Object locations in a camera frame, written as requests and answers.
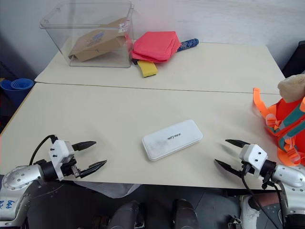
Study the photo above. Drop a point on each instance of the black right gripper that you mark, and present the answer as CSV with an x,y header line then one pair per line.
x,y
246,168

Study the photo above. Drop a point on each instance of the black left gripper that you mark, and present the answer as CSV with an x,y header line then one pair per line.
x,y
69,167

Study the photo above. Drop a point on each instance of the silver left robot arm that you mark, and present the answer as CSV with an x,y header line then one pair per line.
x,y
22,175

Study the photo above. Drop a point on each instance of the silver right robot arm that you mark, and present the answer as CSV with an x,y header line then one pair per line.
x,y
287,175

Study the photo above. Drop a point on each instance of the white rectangular case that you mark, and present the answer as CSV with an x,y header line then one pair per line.
x,y
172,139

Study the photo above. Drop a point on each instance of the white plastic bag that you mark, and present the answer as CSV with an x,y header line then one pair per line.
x,y
112,188

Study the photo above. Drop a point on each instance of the white sneaker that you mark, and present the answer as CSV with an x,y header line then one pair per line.
x,y
249,212

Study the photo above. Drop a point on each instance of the dark rounded shape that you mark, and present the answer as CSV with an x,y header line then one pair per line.
x,y
184,213
126,214

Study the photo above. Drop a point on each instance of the beige plush toy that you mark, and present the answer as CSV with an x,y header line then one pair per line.
x,y
291,88

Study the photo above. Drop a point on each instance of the blue rolled mat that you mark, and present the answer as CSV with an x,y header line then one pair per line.
x,y
16,87

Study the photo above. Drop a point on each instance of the yellow sponge pad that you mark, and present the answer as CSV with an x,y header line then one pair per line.
x,y
147,68

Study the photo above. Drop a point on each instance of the brown cardboard package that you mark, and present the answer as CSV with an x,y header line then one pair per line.
x,y
97,43

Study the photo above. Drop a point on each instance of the black chair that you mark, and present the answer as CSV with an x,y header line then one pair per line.
x,y
295,59

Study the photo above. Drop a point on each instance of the blue patterned tube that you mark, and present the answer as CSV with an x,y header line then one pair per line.
x,y
189,44

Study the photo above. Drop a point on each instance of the clear plastic storage bin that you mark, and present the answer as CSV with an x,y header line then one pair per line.
x,y
71,31

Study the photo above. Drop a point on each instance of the red fabric pouch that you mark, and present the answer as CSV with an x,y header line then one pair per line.
x,y
155,45

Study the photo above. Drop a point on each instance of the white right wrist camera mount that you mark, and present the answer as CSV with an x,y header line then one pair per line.
x,y
253,155

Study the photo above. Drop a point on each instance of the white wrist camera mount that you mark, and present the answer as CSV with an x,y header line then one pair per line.
x,y
253,155
57,152

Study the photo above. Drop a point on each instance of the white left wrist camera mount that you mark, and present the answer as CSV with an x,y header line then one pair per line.
x,y
57,152

